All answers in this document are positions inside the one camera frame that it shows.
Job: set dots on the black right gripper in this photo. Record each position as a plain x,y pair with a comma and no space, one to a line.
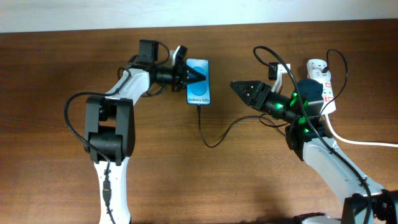
257,98

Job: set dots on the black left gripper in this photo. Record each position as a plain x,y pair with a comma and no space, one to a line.
181,70

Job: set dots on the blue Galaxy smartphone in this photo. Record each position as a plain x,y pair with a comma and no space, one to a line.
199,93

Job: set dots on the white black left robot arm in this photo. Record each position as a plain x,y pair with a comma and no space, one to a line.
110,129

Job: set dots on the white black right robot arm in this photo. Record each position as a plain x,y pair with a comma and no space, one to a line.
363,199

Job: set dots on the white USB charger adapter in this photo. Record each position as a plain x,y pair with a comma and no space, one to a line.
315,69

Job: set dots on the white power strip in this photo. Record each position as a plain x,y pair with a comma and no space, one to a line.
327,94

